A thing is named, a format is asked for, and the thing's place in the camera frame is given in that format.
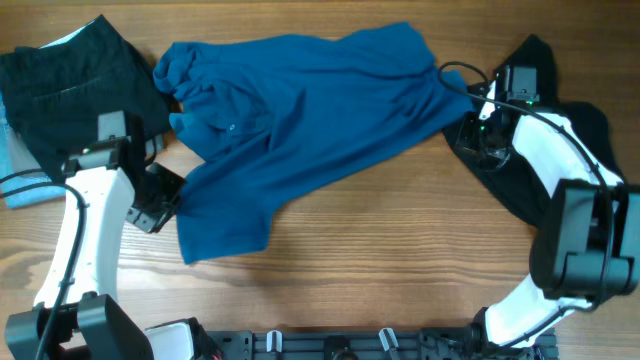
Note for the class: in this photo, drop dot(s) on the blue polo shirt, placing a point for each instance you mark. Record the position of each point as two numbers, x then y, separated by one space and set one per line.
277 118

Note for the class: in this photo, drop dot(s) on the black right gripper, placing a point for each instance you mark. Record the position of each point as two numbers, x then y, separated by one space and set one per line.
476 148

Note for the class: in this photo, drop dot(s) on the folded light blue jeans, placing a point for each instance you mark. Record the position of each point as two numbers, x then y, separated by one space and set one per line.
27 198

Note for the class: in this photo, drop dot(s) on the black garment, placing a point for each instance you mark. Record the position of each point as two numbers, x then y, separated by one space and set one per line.
515 184

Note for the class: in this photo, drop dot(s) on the folded grey garment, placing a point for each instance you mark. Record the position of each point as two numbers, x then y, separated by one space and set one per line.
16 157

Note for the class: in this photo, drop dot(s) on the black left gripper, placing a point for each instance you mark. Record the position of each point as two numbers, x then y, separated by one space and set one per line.
156 198

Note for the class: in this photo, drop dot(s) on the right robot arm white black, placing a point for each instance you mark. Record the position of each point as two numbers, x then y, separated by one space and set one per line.
586 249

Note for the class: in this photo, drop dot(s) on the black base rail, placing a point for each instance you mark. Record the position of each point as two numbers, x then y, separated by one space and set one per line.
386 344

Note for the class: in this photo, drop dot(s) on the folded black pants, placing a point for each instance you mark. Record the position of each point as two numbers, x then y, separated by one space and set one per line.
53 95

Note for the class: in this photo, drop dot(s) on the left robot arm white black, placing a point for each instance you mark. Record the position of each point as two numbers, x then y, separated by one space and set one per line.
75 313

